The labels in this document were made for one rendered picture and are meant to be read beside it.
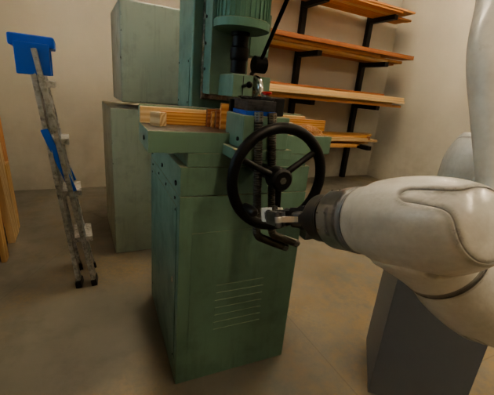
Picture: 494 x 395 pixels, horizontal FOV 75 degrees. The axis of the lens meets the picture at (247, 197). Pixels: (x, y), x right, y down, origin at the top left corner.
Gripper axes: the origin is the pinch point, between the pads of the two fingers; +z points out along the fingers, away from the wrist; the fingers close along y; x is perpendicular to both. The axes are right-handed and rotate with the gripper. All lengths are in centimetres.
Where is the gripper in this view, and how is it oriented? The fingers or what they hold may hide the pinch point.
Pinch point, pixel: (271, 215)
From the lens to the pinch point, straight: 66.9
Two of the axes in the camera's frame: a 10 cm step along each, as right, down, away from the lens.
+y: -9.1, 0.6, -4.1
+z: -4.1, 0.2, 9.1
